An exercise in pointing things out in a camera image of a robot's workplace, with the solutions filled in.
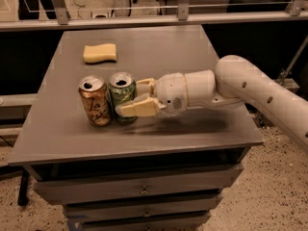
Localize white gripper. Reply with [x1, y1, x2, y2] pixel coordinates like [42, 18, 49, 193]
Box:
[115, 73, 188, 117]

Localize green soda can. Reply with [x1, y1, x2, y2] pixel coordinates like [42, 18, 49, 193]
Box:
[108, 71, 139, 125]

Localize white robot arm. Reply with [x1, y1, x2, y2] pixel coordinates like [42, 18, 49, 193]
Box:
[115, 55, 308, 150]

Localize orange soda can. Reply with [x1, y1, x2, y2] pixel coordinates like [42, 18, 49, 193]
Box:
[79, 75, 112, 126]

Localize yellow sponge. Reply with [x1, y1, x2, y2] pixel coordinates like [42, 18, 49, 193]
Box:
[83, 43, 116, 64]

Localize grey drawer cabinet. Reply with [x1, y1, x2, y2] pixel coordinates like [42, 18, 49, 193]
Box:
[9, 26, 263, 231]

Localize person legs dark trousers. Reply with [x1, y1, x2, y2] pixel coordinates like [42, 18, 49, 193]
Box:
[18, 0, 56, 20]

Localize metal railing frame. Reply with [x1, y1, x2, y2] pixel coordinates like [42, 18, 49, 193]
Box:
[0, 0, 308, 32]

